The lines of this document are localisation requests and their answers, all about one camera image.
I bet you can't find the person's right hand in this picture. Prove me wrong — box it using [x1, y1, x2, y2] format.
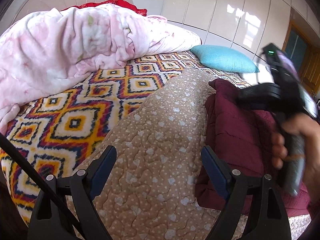
[271, 111, 320, 207]

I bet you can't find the wooden door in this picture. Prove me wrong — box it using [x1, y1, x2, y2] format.
[282, 21, 320, 97]

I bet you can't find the black cable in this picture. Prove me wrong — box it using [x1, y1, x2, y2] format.
[0, 133, 84, 240]

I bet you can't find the pink floral duvet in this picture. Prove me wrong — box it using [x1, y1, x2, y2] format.
[0, 4, 202, 128]

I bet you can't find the diamond patterned blanket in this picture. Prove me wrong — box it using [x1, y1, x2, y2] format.
[0, 51, 250, 227]

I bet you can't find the beige dotted quilt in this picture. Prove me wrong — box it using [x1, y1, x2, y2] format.
[65, 67, 314, 240]

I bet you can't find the maroon puffer jacket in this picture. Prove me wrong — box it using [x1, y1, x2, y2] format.
[195, 78, 320, 217]

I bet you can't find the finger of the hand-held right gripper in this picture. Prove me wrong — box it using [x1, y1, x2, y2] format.
[236, 82, 282, 112]

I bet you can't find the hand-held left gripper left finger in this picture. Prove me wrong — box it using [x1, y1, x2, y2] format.
[27, 145, 117, 240]

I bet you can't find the red cloth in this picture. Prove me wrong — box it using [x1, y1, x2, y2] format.
[61, 0, 148, 17]

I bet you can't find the turquoise pillow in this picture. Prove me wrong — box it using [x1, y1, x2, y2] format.
[189, 44, 260, 74]

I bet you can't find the white glossy wardrobe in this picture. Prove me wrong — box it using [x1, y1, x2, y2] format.
[161, 0, 292, 61]

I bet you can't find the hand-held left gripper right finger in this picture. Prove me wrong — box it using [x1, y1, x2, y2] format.
[201, 145, 292, 240]

